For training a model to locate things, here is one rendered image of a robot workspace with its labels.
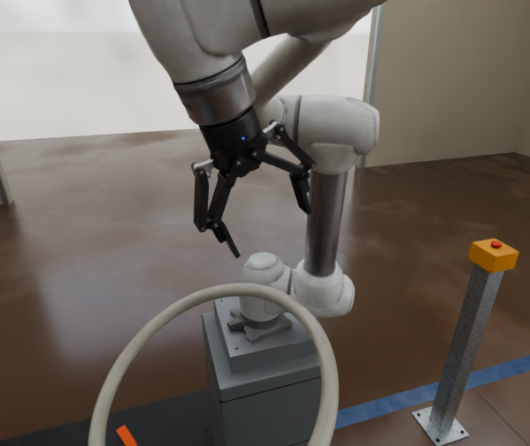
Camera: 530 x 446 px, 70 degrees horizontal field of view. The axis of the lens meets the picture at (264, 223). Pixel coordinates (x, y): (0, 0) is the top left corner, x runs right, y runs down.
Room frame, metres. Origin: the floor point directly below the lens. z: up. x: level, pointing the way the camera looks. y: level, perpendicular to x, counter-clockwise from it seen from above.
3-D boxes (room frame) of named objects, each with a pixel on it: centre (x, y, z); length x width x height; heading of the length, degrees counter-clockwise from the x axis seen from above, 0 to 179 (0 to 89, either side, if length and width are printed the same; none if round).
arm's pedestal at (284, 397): (1.10, 0.01, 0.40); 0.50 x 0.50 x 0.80; 17
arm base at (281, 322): (1.09, 0.03, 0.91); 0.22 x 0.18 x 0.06; 118
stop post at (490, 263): (1.30, -0.92, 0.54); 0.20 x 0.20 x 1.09; 17
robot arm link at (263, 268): (1.10, 0.00, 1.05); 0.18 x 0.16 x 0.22; 79
